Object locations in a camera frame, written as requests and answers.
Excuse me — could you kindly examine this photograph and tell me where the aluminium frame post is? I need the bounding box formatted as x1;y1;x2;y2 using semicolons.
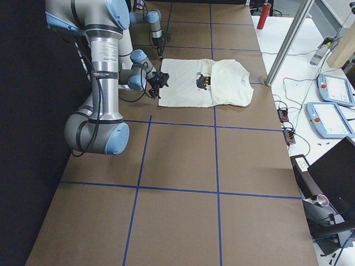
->
265;0;315;86

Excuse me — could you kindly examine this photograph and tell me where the black laptop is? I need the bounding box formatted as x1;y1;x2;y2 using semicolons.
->
308;137;354;220

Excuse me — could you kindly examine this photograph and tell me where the wooden board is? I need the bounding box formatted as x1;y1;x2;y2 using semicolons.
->
327;23;355;68

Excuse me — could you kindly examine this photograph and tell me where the teach pendant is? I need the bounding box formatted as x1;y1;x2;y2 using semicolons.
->
317;74;354;107
306;102;354;139

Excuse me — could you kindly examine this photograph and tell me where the cream cat print t-shirt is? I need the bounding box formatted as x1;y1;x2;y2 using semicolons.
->
159;59;253;108

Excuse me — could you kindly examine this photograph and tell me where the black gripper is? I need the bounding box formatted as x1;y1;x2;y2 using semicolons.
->
148;71;170;99

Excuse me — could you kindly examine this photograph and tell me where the near teach pendant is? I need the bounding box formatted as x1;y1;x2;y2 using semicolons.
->
306;102;354;139

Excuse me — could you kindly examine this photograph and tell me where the brown paper table cover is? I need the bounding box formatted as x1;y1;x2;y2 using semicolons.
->
27;2;317;265

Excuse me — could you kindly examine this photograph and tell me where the black box with white label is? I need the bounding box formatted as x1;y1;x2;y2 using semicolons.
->
290;155;322;198

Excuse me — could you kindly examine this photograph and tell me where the far teach pendant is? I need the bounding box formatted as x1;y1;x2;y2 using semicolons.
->
317;74;354;107

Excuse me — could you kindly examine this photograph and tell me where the black orange usb hub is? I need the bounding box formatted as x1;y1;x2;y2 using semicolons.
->
277;109;289;122

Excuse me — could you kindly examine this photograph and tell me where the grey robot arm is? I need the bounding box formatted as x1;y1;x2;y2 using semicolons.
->
45;1;169;157
129;1;170;60

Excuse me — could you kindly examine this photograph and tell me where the red cylindrical bottle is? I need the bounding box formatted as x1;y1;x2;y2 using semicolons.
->
257;2;272;30

